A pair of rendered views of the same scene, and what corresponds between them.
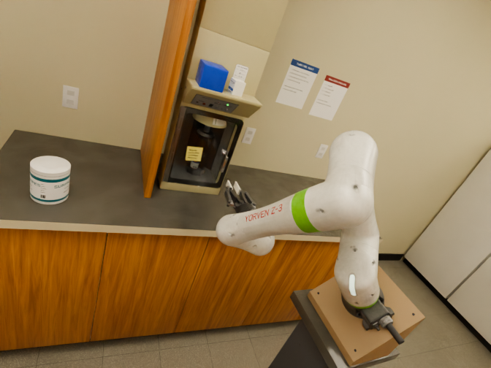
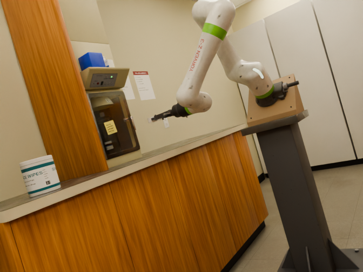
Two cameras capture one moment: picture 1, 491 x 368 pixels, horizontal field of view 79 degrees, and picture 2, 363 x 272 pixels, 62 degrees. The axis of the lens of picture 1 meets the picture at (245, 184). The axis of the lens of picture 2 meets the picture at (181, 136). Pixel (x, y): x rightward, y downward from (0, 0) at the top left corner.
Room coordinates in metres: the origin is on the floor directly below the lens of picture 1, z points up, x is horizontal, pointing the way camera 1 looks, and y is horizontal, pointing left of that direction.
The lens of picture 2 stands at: (-0.52, 0.68, 1.02)
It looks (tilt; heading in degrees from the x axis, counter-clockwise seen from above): 1 degrees down; 336
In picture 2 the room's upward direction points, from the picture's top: 16 degrees counter-clockwise
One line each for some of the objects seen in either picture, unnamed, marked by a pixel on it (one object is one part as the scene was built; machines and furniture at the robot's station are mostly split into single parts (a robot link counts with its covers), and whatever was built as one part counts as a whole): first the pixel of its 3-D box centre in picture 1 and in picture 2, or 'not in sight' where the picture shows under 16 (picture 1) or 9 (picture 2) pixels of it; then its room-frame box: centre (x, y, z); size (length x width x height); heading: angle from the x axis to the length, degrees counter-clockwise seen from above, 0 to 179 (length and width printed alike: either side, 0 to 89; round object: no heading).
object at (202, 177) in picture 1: (203, 151); (114, 123); (1.32, 0.25, 1.19); 0.30 x 0.01 x 0.40; 119
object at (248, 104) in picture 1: (222, 102); (107, 78); (1.28, 0.23, 1.46); 0.32 x 0.12 x 0.10; 120
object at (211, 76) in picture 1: (211, 76); (92, 62); (1.24, 0.30, 1.55); 0.10 x 0.10 x 0.09; 30
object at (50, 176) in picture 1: (50, 179); (40, 175); (0.91, 0.72, 1.01); 0.13 x 0.13 x 0.15
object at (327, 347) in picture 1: (342, 323); (275, 122); (0.88, -0.57, 0.92); 0.32 x 0.32 x 0.04; 32
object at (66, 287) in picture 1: (196, 250); (158, 227); (1.47, 0.14, 0.45); 2.05 x 0.67 x 0.90; 120
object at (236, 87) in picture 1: (236, 87); (108, 65); (1.30, 0.19, 1.54); 0.05 x 0.05 x 0.06; 37
